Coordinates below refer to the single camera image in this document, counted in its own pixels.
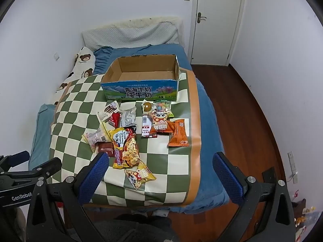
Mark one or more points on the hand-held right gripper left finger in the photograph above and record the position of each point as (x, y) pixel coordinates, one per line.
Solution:
(92, 181)

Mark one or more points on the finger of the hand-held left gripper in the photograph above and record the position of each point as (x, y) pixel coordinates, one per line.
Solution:
(17, 157)
(50, 167)

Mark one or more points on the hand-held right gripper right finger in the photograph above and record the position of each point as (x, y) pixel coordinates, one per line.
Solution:
(228, 181)

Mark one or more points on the white chocolate stick packet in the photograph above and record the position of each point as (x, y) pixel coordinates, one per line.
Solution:
(109, 109)

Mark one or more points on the blue printed cardboard box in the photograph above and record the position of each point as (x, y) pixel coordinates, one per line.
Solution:
(141, 90)

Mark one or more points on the brown snack packet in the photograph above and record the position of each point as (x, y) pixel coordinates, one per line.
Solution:
(104, 148)

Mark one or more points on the clear wrapped yellow packet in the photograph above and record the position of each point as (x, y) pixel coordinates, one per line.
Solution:
(94, 137)

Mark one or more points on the large yellow noodle packet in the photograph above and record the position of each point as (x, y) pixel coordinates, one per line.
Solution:
(126, 148)

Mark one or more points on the small yellow panda snack packet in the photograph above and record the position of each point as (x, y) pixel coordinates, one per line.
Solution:
(140, 176)

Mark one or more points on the blue bedsheet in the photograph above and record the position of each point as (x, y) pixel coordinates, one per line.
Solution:
(209, 121)

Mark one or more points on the green white checkered mat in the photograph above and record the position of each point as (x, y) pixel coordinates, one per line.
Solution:
(166, 163)

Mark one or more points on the small red snack packet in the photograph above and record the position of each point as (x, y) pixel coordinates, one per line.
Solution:
(114, 120)

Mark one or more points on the white power strip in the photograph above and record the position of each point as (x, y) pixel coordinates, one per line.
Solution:
(292, 165)

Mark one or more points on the plain orange snack packet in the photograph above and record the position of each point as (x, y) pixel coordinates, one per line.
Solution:
(178, 134)

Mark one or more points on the grey white snack packet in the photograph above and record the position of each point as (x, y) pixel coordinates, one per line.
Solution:
(128, 117)

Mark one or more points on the red white barcode packet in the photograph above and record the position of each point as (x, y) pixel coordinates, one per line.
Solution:
(145, 129)

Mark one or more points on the colourful clutter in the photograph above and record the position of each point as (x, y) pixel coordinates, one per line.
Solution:
(304, 211)

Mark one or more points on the orange panda print packet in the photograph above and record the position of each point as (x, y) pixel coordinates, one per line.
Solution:
(161, 124)

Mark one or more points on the colourful candy packet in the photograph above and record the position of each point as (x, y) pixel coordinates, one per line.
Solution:
(163, 107)

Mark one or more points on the bear print pillow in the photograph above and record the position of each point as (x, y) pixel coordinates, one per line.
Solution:
(83, 60)

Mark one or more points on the white dotted pillow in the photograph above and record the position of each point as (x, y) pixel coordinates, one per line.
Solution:
(133, 35)

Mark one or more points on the white door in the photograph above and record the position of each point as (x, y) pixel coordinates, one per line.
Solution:
(217, 17)

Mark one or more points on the cream fluffy pillow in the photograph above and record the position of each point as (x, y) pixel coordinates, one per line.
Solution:
(141, 20)

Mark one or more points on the white wall socket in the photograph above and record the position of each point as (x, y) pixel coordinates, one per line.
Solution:
(56, 56)

